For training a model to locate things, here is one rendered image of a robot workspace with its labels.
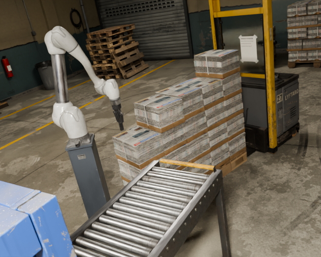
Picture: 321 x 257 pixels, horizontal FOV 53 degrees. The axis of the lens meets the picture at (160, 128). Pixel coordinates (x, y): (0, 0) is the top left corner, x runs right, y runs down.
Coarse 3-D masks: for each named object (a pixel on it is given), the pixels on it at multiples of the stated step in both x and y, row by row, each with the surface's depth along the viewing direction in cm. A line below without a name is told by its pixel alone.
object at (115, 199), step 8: (144, 168) 237; (136, 176) 228; (128, 184) 220; (136, 184) 221; (120, 192) 212; (112, 200) 205; (104, 208) 199; (112, 208) 201; (96, 216) 192; (88, 224) 186; (80, 232) 181; (72, 240) 176
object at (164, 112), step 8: (152, 104) 289; (160, 104) 283; (168, 104) 280; (176, 104) 286; (152, 112) 282; (160, 112) 277; (168, 112) 282; (176, 112) 288; (152, 120) 286; (160, 120) 279; (168, 120) 285; (176, 120) 290; (160, 128) 281
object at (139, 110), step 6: (150, 96) 311; (156, 96) 308; (162, 96) 305; (138, 102) 299; (144, 102) 296; (138, 108) 298; (138, 114) 302; (144, 114) 294; (138, 120) 305; (144, 120) 296
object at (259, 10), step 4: (248, 8) 340; (252, 8) 332; (256, 8) 328; (260, 8) 324; (216, 12) 367; (220, 12) 363; (224, 12) 359; (228, 12) 355; (232, 12) 351; (236, 12) 347; (240, 12) 343; (244, 12) 340; (248, 12) 336; (252, 12) 333; (256, 12) 329; (260, 12) 326; (216, 16) 369; (220, 16) 365; (224, 16) 361
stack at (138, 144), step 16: (208, 112) 320; (224, 112) 336; (144, 128) 300; (176, 128) 296; (192, 128) 310; (224, 128) 341; (128, 144) 275; (144, 144) 274; (160, 144) 286; (192, 144) 313; (208, 144) 329; (224, 144) 346; (144, 160) 278; (176, 160) 303; (208, 160) 333; (128, 176) 299
